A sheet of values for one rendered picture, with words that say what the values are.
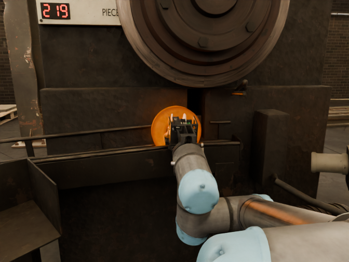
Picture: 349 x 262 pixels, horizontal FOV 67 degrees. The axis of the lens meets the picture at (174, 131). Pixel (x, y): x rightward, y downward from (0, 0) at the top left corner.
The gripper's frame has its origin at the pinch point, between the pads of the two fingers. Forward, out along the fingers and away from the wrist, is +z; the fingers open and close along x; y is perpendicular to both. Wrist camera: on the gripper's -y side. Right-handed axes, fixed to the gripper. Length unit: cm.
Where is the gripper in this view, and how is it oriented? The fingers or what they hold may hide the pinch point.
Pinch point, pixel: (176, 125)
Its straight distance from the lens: 80.6
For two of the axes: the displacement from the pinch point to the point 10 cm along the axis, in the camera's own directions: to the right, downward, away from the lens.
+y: 0.3, -8.8, -4.8
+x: -9.9, 0.3, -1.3
